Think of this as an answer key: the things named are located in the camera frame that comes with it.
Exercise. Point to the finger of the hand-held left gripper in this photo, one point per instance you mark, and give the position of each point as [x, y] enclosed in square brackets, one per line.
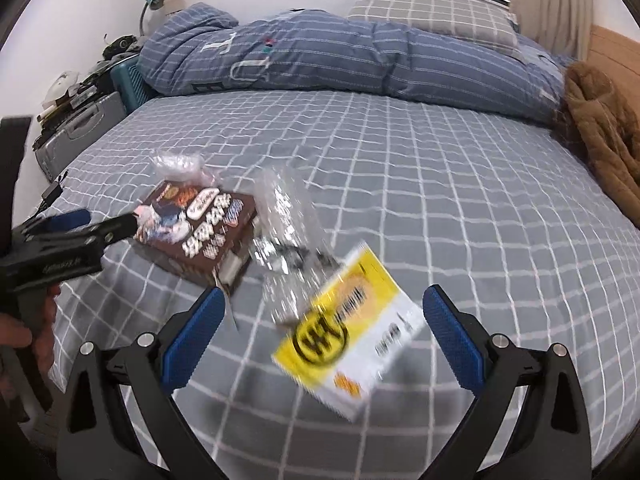
[70, 219]
[115, 230]

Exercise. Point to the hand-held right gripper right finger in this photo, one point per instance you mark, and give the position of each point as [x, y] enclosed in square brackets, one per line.
[452, 340]

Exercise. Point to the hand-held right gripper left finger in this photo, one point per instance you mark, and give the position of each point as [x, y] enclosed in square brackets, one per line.
[192, 340]

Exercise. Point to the brown snack box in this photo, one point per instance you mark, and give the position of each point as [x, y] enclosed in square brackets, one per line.
[200, 240]

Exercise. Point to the yellow and white box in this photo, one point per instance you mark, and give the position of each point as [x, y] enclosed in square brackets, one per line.
[350, 340]

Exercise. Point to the clear plastic packaging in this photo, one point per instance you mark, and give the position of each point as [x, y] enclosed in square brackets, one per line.
[285, 220]

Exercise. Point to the person's left hand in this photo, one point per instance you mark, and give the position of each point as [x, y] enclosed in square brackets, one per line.
[47, 330]

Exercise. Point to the black charger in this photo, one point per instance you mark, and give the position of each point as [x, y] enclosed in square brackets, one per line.
[52, 192]

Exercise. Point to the small clear plastic bag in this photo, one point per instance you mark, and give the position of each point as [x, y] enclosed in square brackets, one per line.
[175, 165]

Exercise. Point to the grey suitcase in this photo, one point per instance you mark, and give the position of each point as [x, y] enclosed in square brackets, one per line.
[85, 125]

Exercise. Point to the pile of assorted clutter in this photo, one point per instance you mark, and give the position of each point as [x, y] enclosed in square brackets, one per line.
[70, 95]

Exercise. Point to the grey checked bed sheet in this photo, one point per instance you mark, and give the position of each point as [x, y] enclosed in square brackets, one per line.
[450, 210]

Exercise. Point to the teal suitcase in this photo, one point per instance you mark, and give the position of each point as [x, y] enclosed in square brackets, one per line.
[127, 85]

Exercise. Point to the brown jacket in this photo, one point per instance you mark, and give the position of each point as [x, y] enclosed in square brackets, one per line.
[605, 130]

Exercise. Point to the blue striped duvet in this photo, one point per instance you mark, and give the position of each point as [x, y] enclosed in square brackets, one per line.
[325, 55]

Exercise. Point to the grey checked pillow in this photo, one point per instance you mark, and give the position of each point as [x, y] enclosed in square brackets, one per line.
[430, 15]

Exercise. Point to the wooden panel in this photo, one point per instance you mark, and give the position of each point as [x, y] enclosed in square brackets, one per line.
[615, 45]

